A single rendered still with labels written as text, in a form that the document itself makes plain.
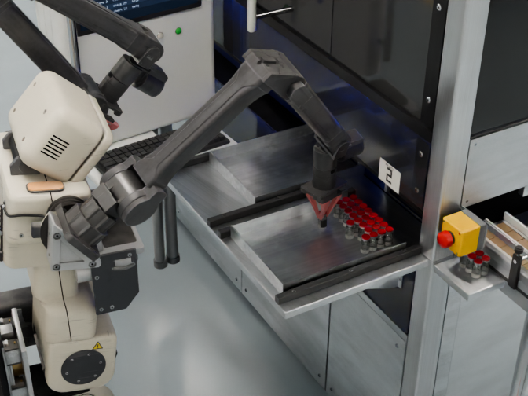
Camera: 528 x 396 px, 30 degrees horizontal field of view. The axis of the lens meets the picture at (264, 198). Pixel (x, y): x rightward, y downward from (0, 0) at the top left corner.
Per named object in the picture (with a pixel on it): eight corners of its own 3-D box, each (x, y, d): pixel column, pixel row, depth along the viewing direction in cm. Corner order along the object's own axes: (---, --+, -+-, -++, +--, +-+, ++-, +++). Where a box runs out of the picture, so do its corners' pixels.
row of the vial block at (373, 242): (339, 212, 252) (339, 197, 250) (379, 250, 239) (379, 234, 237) (331, 214, 251) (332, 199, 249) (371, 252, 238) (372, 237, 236)
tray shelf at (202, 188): (304, 130, 291) (304, 124, 290) (453, 256, 241) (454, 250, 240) (155, 172, 271) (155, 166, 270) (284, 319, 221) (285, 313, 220)
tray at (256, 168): (313, 132, 287) (313, 121, 285) (364, 174, 268) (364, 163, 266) (209, 162, 272) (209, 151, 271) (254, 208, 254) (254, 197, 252)
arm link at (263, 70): (257, 28, 187) (287, 64, 183) (284, 53, 199) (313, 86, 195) (91, 185, 194) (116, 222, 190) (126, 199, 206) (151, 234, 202)
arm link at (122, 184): (85, 197, 192) (98, 218, 190) (123, 163, 191) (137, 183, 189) (108, 208, 201) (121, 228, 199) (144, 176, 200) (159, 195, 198)
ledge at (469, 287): (478, 254, 242) (479, 247, 241) (514, 283, 233) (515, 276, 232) (433, 270, 236) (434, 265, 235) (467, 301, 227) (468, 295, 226)
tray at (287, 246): (346, 200, 257) (346, 189, 255) (405, 254, 238) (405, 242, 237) (230, 236, 244) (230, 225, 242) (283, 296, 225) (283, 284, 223)
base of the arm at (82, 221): (53, 206, 196) (65, 240, 187) (83, 180, 195) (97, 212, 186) (82, 229, 201) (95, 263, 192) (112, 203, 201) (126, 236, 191)
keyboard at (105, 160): (206, 123, 305) (206, 117, 304) (230, 143, 295) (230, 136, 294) (88, 161, 286) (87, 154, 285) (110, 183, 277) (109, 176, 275)
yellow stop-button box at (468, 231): (463, 232, 232) (467, 207, 228) (483, 249, 227) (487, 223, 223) (438, 242, 229) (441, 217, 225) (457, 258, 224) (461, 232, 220)
